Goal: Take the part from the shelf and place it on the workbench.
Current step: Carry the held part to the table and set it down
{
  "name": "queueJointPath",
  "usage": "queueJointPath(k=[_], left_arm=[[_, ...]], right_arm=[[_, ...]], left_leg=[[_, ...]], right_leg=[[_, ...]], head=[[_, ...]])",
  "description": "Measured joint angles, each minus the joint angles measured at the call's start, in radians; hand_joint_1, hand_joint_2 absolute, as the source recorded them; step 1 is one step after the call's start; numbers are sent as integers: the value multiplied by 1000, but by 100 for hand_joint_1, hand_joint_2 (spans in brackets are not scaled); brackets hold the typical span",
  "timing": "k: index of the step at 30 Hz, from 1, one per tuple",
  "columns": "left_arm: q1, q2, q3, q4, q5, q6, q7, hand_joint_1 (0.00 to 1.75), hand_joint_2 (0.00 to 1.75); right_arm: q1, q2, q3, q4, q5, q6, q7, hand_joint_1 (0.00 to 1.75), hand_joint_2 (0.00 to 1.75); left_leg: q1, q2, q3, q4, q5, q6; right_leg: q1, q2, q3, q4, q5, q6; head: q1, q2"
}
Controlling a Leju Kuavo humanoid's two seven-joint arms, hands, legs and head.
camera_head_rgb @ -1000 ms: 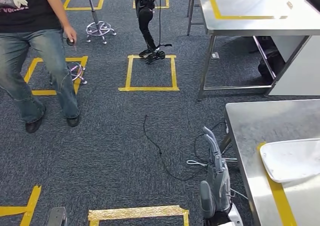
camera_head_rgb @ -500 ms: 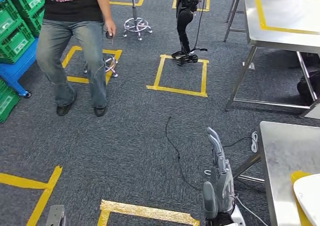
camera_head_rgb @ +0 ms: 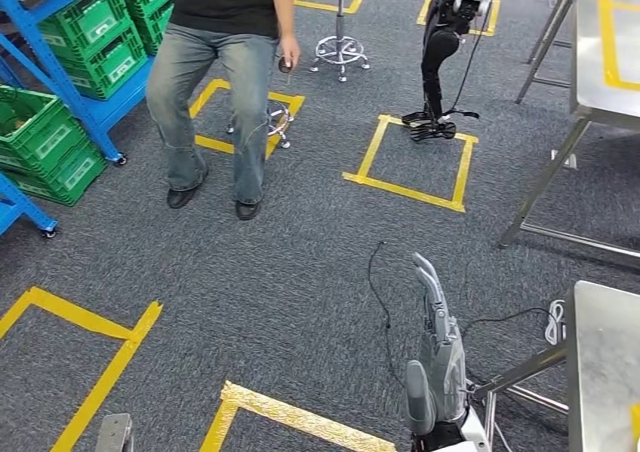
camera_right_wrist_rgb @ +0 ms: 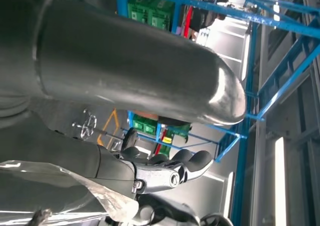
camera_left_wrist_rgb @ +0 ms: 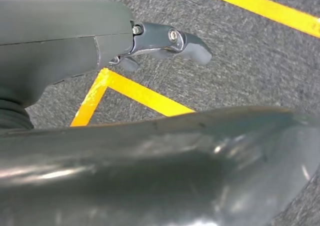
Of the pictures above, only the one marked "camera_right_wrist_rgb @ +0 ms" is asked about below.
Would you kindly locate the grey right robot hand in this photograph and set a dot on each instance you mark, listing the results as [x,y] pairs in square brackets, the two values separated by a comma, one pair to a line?
[124,62]

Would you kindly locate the blue metal shelf rack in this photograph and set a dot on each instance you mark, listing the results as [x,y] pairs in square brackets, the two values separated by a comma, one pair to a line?
[246,145]

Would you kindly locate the green plastic crate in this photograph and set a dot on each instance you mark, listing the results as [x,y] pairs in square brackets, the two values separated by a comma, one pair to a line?
[145,125]
[178,131]
[149,12]

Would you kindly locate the metal chair base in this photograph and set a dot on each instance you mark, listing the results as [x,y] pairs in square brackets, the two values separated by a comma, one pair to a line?
[87,125]

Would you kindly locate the person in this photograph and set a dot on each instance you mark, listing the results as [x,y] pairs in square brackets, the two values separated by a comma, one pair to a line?
[204,19]

